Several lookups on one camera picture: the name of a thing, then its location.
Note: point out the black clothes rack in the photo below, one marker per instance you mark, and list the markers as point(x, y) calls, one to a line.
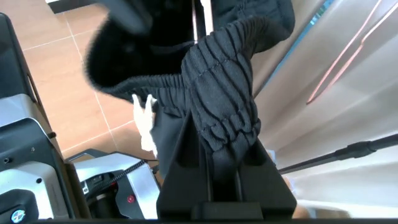
point(354, 151)

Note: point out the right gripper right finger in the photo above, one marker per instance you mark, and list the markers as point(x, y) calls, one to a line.
point(267, 186)

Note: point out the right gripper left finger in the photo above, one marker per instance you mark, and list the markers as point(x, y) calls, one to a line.
point(183, 180)

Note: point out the pink clothes hanger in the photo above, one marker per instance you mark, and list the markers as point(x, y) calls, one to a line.
point(194, 21)
point(311, 97)

